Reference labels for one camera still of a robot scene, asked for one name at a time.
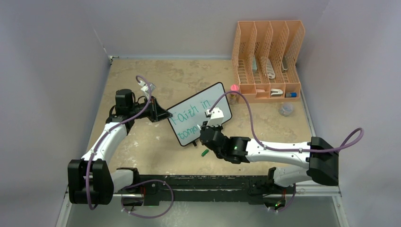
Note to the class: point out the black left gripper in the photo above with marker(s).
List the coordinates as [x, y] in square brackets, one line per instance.
[156, 113]

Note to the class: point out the white whiteboard black frame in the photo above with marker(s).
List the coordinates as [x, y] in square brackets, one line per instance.
[189, 113]

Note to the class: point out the green marker cap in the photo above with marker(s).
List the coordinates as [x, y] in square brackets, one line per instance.
[204, 153]

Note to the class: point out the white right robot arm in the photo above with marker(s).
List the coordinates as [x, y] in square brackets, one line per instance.
[305, 160]

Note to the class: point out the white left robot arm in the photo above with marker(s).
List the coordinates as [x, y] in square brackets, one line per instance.
[89, 179]

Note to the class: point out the pink cartoon bottle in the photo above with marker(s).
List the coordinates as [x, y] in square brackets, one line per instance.
[232, 96]

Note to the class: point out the white stapler in organizer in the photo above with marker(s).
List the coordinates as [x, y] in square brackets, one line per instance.
[275, 92]

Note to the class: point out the white long tool in organizer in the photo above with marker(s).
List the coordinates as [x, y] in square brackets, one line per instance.
[270, 70]

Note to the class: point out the peach plastic file organizer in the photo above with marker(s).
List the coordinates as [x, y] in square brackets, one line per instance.
[264, 58]

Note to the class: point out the clear small plastic jar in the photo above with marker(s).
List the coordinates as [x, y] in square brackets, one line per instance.
[286, 109]

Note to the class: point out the blue capped item in organizer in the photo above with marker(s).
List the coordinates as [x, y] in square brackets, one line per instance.
[291, 95]

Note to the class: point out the grey tool in organizer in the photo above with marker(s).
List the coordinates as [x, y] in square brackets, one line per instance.
[284, 65]

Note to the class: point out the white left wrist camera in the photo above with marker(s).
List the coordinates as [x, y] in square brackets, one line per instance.
[147, 89]

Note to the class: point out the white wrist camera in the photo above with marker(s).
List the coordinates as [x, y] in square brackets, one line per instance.
[147, 89]
[215, 117]

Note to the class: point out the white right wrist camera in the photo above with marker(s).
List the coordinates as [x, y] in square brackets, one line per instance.
[215, 117]

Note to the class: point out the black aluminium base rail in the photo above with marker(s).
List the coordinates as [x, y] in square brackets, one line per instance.
[151, 190]

